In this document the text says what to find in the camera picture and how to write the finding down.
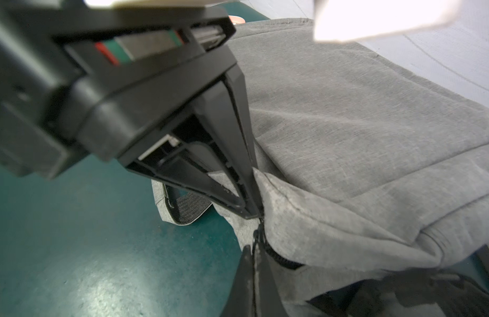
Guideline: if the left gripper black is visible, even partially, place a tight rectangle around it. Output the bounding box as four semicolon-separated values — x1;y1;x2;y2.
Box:
0;1;239;178

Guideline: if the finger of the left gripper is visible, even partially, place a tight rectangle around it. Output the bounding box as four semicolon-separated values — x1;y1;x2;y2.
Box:
190;66;264;216
126;146;252;219

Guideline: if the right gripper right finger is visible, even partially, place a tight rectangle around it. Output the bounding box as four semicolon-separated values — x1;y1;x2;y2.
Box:
254;241;288;317

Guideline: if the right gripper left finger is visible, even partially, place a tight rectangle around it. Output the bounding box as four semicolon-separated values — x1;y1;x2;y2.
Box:
220;245;255;317

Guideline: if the grey zippered laptop bag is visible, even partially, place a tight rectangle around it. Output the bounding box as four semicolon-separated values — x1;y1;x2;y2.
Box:
151;17;489;317

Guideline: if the grey laptop sleeve bag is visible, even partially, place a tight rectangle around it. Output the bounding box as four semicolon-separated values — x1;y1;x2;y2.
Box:
273;249;489;316

